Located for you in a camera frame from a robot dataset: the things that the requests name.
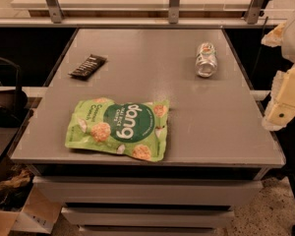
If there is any green rice chip bag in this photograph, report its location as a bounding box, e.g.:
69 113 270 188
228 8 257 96
65 97 169 162

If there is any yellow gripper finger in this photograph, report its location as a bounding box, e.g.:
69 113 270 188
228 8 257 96
261 23 285 47
262 64 295 131

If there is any cardboard box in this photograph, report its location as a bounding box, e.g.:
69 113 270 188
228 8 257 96
0 187 62 236

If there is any crumpled brown paper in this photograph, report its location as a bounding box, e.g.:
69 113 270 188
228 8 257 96
0 169 31 191

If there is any metal bracket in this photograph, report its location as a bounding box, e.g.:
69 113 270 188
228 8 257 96
45 0 63 24
244 0 265 25
168 0 180 24

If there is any black chair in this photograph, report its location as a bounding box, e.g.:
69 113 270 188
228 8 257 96
0 56 33 167

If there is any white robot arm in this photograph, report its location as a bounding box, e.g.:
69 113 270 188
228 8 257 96
262 11 295 131

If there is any black snack bar wrapper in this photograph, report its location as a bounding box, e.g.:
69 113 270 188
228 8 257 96
70 54 106 80

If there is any grey drawer cabinet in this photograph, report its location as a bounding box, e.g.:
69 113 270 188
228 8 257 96
32 164 269 236

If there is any left metal bracket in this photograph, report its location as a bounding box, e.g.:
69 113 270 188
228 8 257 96
45 0 63 24

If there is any silver green 7up can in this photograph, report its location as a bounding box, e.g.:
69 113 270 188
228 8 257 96
196 42 217 78

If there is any middle metal bracket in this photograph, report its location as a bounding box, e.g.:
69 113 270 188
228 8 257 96
168 0 180 24

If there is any right metal bracket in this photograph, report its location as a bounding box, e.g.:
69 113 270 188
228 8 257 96
244 0 265 25

